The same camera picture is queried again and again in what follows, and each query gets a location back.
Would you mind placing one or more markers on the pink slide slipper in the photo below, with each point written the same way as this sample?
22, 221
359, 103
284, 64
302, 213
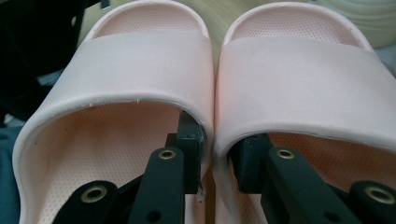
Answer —
295, 77
124, 68

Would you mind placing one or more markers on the cream perforated clog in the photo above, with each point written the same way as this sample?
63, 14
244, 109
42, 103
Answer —
358, 18

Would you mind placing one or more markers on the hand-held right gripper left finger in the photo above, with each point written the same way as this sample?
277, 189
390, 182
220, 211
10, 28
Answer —
186, 155

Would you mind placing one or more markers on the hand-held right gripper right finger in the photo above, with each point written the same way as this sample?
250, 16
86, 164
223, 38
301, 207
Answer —
249, 161

